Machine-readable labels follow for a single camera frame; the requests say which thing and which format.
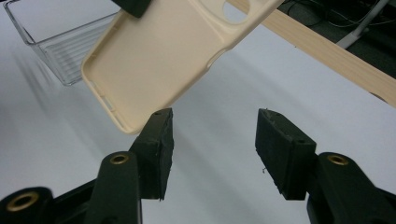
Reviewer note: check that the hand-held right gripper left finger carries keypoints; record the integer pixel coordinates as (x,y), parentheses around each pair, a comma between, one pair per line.
(154,155)

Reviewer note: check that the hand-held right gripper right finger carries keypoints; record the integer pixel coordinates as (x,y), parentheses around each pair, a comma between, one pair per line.
(285,155)

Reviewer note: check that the beige phone case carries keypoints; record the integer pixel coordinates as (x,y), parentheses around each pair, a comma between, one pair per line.
(155,62)

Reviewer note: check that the clear plastic tray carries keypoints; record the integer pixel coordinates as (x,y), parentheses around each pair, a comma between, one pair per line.
(62,53)

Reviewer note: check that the white table mat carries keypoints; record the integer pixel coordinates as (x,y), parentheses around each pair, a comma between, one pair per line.
(218,93)

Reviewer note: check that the wooden table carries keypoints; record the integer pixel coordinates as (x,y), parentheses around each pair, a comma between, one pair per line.
(327,53)

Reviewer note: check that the white-legged desk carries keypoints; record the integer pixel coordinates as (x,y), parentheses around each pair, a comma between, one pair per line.
(358,32)

